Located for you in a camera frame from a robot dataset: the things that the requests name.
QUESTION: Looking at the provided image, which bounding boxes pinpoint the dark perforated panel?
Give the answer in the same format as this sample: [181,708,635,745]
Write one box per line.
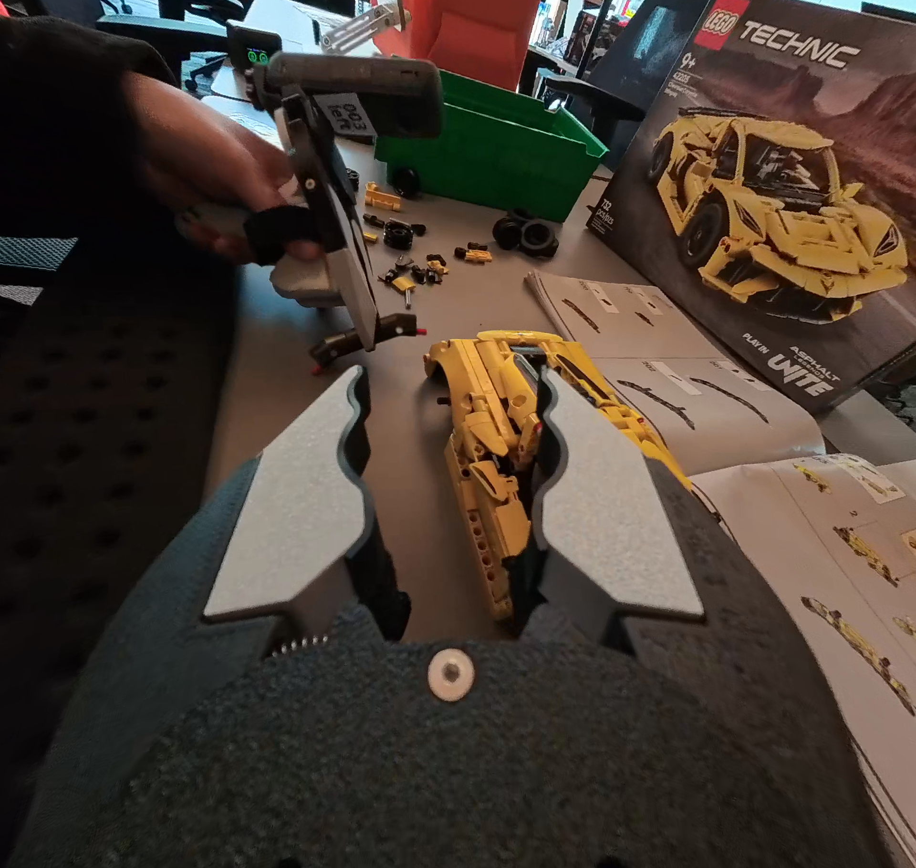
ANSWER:
[0,238,244,740]

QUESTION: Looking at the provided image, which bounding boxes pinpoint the pile of small black yellow pieces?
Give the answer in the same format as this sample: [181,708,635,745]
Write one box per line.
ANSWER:
[361,181,495,311]

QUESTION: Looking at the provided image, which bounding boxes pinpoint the person's left hand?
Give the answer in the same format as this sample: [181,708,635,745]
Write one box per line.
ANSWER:
[125,70,323,266]

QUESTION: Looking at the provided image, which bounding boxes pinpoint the red plastic bin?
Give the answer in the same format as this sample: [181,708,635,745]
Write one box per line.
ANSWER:
[371,0,551,93]

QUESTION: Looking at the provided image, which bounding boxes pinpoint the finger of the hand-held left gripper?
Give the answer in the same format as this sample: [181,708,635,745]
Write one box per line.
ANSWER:
[326,197,382,354]

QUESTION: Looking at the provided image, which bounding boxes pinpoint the grey desk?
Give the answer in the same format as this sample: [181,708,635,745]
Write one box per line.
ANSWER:
[200,81,916,640]

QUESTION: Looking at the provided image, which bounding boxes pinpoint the white lattice bracket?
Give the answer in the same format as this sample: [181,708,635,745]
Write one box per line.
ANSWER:
[321,0,412,53]

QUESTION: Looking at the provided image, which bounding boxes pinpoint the green plastic bin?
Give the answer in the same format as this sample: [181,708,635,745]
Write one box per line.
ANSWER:
[374,70,609,224]

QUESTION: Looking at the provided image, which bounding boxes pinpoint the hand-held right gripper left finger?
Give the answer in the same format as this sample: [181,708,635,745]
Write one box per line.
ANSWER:
[202,366,412,641]

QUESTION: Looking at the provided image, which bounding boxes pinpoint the open instruction booklet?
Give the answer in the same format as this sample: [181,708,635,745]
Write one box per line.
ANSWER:
[526,270,916,855]

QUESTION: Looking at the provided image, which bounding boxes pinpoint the yellow brick car model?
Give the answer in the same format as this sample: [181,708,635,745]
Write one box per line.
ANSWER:
[422,330,691,622]

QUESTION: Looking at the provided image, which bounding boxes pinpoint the car set box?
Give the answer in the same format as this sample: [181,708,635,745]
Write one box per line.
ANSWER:
[587,0,916,411]

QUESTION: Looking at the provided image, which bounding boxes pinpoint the black device green lights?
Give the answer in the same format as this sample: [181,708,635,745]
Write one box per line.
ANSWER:
[228,20,283,71]

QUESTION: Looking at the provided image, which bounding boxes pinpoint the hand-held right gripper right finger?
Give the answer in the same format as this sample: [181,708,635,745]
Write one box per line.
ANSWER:
[503,366,707,646]

